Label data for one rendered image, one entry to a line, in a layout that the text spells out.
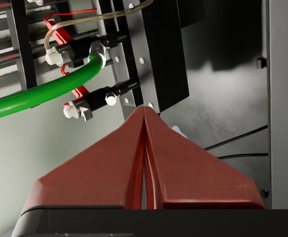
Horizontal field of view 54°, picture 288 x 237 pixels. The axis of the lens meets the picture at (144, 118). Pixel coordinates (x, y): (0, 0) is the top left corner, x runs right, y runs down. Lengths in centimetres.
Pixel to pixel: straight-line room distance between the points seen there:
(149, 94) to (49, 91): 27
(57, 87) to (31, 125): 48
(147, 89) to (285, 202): 27
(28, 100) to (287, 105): 29
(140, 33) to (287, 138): 25
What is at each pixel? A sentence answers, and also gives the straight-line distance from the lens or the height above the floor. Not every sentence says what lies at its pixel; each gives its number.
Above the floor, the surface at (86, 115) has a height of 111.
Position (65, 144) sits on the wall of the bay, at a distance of 77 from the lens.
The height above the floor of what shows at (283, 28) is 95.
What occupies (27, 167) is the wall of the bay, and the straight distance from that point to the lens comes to 74.
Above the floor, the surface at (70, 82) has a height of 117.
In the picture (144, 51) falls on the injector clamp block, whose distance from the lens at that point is 45.
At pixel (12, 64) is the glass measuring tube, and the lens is 65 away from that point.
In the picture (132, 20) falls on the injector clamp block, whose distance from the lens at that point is 46.
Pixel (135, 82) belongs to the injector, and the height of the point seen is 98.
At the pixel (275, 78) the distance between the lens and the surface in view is 37.
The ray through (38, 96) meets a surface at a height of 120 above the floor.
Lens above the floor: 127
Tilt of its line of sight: 35 degrees down
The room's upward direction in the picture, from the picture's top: 119 degrees counter-clockwise
